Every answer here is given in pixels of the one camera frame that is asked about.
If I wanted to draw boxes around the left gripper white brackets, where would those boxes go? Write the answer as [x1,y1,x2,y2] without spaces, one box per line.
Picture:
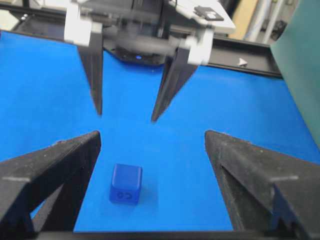
[63,0,214,122]

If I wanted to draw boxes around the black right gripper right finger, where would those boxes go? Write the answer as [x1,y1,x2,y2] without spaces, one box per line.
[204,130,320,238]

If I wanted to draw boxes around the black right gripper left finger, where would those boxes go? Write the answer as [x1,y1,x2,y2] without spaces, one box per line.
[0,131,101,235]

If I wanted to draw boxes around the blue cube block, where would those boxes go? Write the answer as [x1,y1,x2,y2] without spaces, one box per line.
[109,163,143,205]

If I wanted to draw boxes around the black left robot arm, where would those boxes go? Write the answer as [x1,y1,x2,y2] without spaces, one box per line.
[63,0,222,122]

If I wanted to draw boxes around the small white paper scrap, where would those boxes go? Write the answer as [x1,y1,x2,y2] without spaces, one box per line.
[237,57,248,67]

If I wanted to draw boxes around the blue table mat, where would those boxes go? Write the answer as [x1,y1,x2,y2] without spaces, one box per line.
[0,29,313,233]

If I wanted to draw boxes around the dark green board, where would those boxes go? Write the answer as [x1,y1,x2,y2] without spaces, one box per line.
[271,0,320,163]

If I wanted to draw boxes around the black aluminium frame rail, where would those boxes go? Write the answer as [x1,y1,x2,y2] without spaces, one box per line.
[0,1,282,78]

